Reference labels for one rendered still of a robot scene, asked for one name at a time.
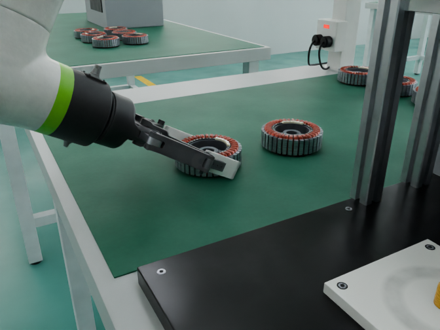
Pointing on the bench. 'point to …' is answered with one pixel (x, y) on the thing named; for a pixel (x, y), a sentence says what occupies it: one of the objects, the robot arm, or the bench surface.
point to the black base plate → (289, 265)
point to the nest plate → (392, 290)
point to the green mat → (154, 208)
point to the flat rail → (423, 6)
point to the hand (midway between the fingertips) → (207, 154)
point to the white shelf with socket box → (338, 35)
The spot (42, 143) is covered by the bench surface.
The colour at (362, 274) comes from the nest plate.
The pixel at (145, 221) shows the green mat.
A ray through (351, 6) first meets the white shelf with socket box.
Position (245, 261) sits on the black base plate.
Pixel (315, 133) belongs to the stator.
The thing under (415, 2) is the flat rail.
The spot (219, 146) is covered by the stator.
